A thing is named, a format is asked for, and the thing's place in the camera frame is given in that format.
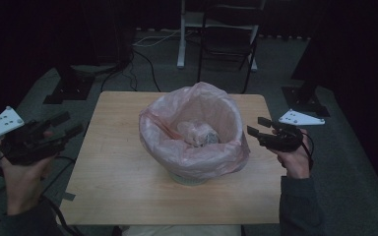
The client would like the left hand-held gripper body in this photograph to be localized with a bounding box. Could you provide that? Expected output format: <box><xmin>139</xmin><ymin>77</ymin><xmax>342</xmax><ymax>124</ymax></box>
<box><xmin>0</xmin><ymin>106</ymin><xmax>67</xmax><ymax>166</ymax></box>

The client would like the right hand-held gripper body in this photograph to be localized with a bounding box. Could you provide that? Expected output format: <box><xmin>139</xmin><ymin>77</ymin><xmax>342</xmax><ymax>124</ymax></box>
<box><xmin>259</xmin><ymin>108</ymin><xmax>326</xmax><ymax>153</ymax></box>

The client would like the white waste bin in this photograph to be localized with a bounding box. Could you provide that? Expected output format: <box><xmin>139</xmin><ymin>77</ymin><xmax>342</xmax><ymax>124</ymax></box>
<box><xmin>168</xmin><ymin>170</ymin><xmax>210</xmax><ymax>187</ymax></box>

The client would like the bin with pink bag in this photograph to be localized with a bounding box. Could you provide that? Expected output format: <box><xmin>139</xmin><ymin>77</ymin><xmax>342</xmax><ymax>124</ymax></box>
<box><xmin>138</xmin><ymin>81</ymin><xmax>251</xmax><ymax>181</ymax></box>

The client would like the person's right hand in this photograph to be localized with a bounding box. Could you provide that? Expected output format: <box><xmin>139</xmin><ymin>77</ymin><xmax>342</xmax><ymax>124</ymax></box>
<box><xmin>270</xmin><ymin>128</ymin><xmax>312</xmax><ymax>180</ymax></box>

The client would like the person's left hand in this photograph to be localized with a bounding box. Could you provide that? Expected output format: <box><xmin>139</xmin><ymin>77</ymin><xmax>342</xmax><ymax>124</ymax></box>
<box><xmin>0</xmin><ymin>130</ymin><xmax>55</xmax><ymax>216</ymax></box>

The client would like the black stand base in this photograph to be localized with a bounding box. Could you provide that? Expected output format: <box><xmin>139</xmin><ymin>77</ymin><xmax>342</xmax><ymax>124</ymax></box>
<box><xmin>42</xmin><ymin>64</ymin><xmax>96</xmax><ymax>105</ymax></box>
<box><xmin>281</xmin><ymin>80</ymin><xmax>331</xmax><ymax>118</ymax></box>

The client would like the crumpled plastic wrapper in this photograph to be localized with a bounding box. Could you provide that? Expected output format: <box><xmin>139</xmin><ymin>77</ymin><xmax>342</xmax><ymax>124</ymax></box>
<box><xmin>176</xmin><ymin>120</ymin><xmax>221</xmax><ymax>148</ymax></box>

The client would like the black folding chair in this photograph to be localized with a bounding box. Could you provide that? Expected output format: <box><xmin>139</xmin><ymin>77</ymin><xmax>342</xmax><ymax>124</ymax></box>
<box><xmin>196</xmin><ymin>2</ymin><xmax>259</xmax><ymax>94</ymax></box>

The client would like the black metal chair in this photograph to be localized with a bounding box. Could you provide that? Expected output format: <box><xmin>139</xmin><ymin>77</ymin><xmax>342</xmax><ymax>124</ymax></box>
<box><xmin>176</xmin><ymin>0</ymin><xmax>268</xmax><ymax>73</ymax></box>

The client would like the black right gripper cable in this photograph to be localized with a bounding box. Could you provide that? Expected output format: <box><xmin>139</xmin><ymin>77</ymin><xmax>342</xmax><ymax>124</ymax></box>
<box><xmin>299</xmin><ymin>132</ymin><xmax>316</xmax><ymax>172</ymax></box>

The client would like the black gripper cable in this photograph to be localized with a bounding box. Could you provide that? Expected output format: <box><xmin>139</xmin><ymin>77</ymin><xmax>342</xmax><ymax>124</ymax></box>
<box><xmin>0</xmin><ymin>154</ymin><xmax>83</xmax><ymax>236</ymax></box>
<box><xmin>299</xmin><ymin>132</ymin><xmax>316</xmax><ymax>172</ymax></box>

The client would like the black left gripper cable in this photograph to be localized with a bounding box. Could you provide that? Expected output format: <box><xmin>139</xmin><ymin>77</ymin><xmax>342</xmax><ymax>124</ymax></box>
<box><xmin>0</xmin><ymin>154</ymin><xmax>83</xmax><ymax>236</ymax></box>

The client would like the black floor cable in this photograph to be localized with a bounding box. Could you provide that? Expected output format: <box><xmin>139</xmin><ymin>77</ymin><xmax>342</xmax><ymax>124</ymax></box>
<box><xmin>99</xmin><ymin>48</ymin><xmax>162</xmax><ymax>93</ymax></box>

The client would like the white floor cable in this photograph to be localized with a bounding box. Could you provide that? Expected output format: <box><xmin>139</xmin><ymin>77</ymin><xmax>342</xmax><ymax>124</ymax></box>
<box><xmin>132</xmin><ymin>29</ymin><xmax>195</xmax><ymax>48</ymax></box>

